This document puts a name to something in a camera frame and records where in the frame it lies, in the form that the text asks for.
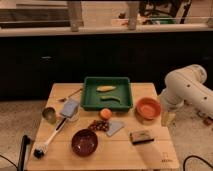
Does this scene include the orange fruit toy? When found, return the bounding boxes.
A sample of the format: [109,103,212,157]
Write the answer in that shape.
[100,108,112,120]

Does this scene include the black cable right floor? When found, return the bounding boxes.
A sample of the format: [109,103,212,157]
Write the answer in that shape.
[182,154,213,171]

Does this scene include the wooden spoon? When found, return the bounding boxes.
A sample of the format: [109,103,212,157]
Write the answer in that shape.
[57,87,83,103]

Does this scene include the orange bowl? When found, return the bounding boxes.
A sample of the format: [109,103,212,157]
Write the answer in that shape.
[136,97,161,120]

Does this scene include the grey blue cloth piece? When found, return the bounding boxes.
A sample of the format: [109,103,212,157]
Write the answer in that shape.
[106,121,124,137]

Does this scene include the green pepper toy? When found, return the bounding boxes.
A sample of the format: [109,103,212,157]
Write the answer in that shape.
[100,96,121,103]

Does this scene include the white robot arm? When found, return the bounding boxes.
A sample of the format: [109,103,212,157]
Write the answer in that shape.
[159,64,213,126]

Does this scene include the green plastic tray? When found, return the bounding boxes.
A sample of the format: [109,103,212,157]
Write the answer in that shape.
[81,77,133,111]

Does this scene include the dark purple bowl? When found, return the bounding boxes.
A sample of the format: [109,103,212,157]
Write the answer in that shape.
[71,129,98,157]

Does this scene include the blue sponge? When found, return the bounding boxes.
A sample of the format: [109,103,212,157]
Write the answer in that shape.
[60,99,79,118]

